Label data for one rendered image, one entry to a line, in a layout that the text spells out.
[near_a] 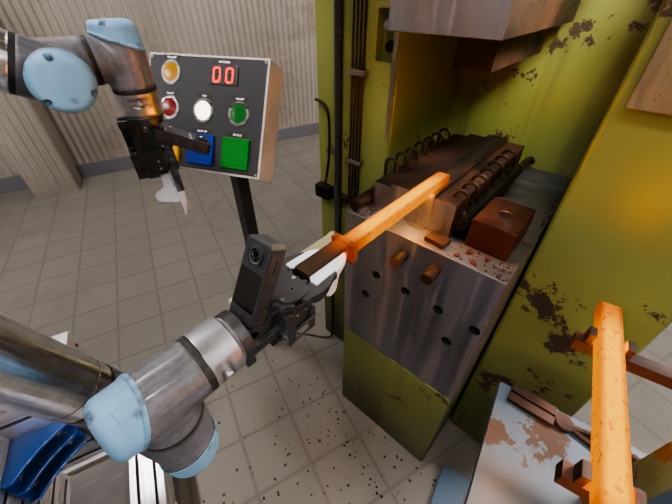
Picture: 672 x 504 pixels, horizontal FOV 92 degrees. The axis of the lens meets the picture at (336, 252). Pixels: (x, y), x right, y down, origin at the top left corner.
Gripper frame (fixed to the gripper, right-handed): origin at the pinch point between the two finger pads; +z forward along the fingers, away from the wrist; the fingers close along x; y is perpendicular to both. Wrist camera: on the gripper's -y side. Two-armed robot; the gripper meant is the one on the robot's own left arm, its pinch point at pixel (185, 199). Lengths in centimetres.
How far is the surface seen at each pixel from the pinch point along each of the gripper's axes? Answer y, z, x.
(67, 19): 34, -20, -265
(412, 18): -42, -36, 25
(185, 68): -10.0, -23.7, -21.4
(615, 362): -44, -1, 74
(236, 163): -13.9, -5.7, -1.5
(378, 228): -27.7, -7.3, 40.1
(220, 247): -12, 93, -105
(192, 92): -9.8, -19.0, -17.7
